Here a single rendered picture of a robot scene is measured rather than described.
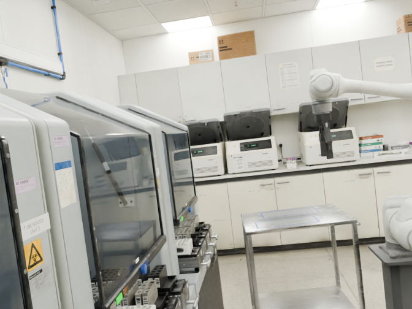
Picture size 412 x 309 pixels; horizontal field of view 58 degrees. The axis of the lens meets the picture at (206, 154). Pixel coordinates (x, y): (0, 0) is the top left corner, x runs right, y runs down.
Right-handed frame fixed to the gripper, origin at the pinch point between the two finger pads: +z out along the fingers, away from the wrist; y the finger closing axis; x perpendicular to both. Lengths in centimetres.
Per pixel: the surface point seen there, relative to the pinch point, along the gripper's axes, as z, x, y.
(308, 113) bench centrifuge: -26, -30, 248
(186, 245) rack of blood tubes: 34, 71, -15
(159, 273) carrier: 32, 74, -54
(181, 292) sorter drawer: 39, 66, -54
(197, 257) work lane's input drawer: 40, 66, -16
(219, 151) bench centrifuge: 3, 73, 222
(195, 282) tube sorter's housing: 47, 66, -29
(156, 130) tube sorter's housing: -21, 75, -27
